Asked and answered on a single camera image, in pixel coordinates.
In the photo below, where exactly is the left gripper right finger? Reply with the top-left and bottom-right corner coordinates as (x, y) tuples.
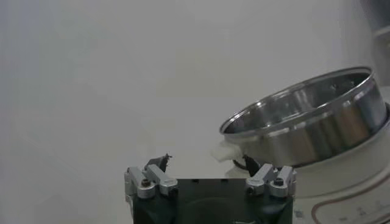
(242, 154), (298, 198)

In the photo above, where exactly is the white electric cooker base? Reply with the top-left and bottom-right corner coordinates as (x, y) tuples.
(210, 103), (390, 224)

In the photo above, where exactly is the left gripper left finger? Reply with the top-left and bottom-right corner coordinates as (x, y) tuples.
(124, 153), (179, 200)

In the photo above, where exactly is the stainless steel steamer basket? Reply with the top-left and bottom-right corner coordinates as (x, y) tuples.
(219, 66), (388, 168)

